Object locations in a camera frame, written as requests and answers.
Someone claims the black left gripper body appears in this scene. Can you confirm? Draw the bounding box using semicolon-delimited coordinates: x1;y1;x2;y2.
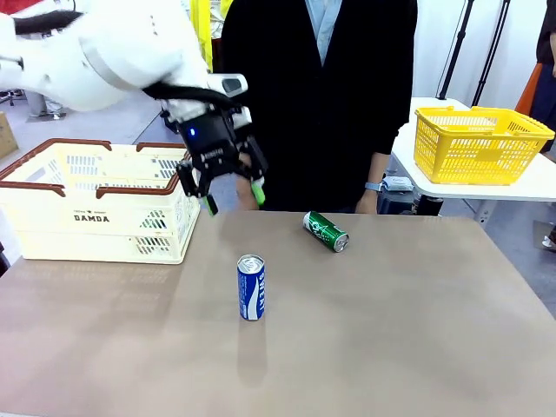
178;109;254;180

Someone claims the green drink can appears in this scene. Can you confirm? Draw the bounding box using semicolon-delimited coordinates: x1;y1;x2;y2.
302;210;350;254

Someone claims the blue Pocari Sweat can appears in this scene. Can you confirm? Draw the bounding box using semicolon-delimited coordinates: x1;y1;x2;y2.
236;254;267;321

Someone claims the person's left forearm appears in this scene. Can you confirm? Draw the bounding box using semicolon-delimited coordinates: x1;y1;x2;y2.
368;151;390;184

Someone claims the cream basket with brown rim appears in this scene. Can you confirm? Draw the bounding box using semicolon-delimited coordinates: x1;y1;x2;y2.
0;137;202;265

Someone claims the yellow plastic shopping basket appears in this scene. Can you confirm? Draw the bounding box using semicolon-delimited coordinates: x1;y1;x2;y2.
414;105;556;186

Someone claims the person's right hand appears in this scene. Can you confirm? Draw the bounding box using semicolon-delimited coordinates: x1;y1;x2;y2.
235;173;261;212

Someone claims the person's left hand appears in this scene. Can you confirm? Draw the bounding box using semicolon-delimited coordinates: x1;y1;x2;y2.
354;189;380;215

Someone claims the person in black cardigan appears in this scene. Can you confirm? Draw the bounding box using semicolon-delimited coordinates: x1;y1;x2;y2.
220;0;419;213

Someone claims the yellow hanging cloth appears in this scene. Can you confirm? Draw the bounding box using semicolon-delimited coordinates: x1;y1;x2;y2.
189;0;234;73

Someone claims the white wet wipes pack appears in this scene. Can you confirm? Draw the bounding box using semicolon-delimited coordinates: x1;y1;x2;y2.
381;175;415;193

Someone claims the black stool with bag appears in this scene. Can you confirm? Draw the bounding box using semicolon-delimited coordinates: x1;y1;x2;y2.
376;173;419;215

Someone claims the white side table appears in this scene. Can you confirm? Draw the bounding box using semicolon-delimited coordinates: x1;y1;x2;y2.
390;96;556;225

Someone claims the person in grey trousers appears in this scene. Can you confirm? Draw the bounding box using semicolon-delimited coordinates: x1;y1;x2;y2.
26;91;67;120

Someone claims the flat cardboard box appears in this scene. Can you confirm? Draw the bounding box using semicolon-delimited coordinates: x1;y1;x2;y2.
0;111;20;160

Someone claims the black tripod leg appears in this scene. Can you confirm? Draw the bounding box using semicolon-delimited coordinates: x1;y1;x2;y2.
437;0;475;101
472;0;512;108

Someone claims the person in orange and navy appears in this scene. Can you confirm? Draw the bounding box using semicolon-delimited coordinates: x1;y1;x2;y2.
514;0;556;154

